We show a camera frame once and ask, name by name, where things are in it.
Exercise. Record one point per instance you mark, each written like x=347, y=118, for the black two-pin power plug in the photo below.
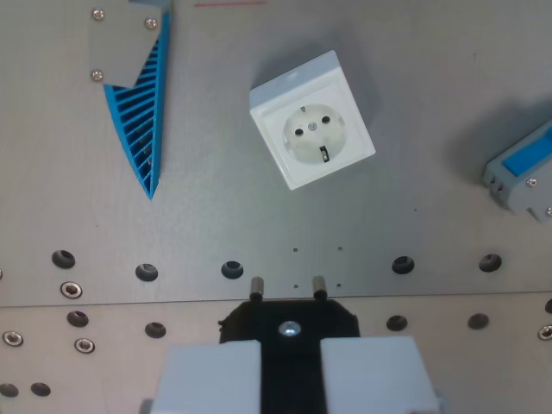
x=288, y=319

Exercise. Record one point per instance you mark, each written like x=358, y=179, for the blue ribbed triangular fixture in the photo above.
x=142, y=125

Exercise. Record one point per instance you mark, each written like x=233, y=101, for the grey plate with screws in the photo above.
x=123, y=47

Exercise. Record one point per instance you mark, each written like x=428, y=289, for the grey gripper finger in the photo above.
x=207, y=379
x=375, y=375

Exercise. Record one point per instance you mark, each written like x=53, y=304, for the grey and blue box fixture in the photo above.
x=522, y=172

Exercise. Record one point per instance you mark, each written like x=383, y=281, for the white wall socket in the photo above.
x=311, y=125

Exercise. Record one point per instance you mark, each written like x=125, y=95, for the silver hex socket screw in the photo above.
x=12, y=338
x=71, y=289
x=546, y=332
x=84, y=345

